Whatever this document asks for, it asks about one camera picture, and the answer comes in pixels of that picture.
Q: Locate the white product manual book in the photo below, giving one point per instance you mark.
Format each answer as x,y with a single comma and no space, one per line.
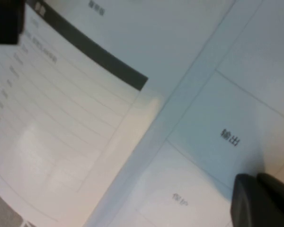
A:
156,106

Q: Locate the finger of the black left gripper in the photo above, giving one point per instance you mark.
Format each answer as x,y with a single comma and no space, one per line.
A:
4,21

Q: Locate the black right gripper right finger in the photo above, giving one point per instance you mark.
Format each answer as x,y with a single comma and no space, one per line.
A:
281,203

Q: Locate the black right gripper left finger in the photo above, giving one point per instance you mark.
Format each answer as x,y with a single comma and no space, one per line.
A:
247,208

